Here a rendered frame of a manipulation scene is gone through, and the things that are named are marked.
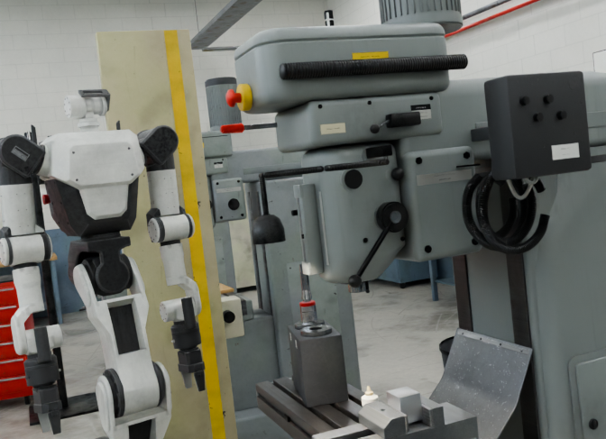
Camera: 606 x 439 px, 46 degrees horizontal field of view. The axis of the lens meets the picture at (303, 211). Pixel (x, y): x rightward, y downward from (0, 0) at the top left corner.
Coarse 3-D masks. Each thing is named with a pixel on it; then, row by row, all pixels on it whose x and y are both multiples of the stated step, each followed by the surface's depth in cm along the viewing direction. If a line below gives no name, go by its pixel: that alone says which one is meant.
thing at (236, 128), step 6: (222, 126) 168; (228, 126) 168; (234, 126) 169; (240, 126) 169; (246, 126) 170; (252, 126) 171; (258, 126) 172; (264, 126) 172; (270, 126) 173; (276, 126) 173; (222, 132) 169; (228, 132) 169; (234, 132) 169; (240, 132) 170
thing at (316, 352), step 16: (320, 320) 211; (304, 336) 198; (320, 336) 196; (336, 336) 196; (304, 352) 194; (320, 352) 195; (336, 352) 196; (304, 368) 194; (320, 368) 195; (336, 368) 196; (304, 384) 195; (320, 384) 195; (336, 384) 196; (304, 400) 198; (320, 400) 195; (336, 400) 196
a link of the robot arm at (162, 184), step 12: (156, 180) 223; (168, 180) 224; (156, 192) 223; (168, 192) 224; (156, 204) 224; (168, 204) 224; (156, 216) 224; (156, 228) 219; (192, 228) 226; (156, 240) 221
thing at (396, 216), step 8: (384, 208) 159; (392, 208) 160; (400, 208) 160; (376, 216) 161; (384, 216) 159; (392, 216) 159; (400, 216) 160; (408, 216) 162; (384, 224) 159; (392, 224) 160; (400, 224) 160; (384, 232) 159; (392, 232) 160; (376, 248) 158; (368, 256) 158; (368, 264) 158; (360, 272) 157; (352, 280) 156; (360, 280) 156
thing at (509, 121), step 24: (552, 72) 147; (576, 72) 148; (504, 96) 143; (528, 96) 144; (552, 96) 145; (576, 96) 148; (504, 120) 144; (528, 120) 144; (552, 120) 146; (576, 120) 148; (504, 144) 145; (528, 144) 144; (552, 144) 146; (576, 144) 148; (504, 168) 146; (528, 168) 144; (552, 168) 146; (576, 168) 148
